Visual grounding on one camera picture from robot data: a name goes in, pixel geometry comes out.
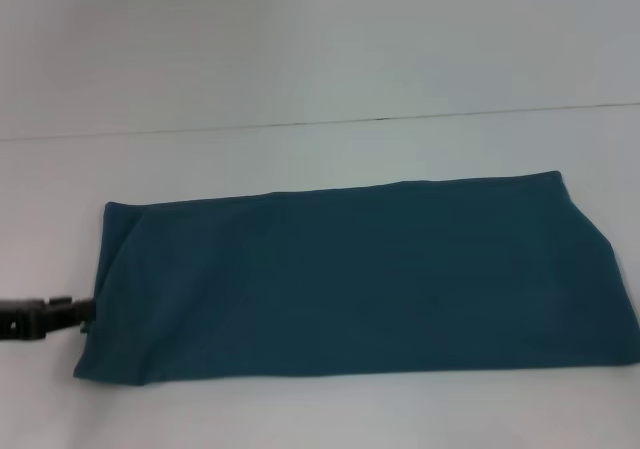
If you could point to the teal t-shirt with FREE print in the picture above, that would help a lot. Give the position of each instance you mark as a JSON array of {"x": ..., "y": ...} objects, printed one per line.
[{"x": 350, "y": 279}]

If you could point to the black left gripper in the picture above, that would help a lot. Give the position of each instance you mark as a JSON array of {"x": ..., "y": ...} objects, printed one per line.
[{"x": 27, "y": 316}]

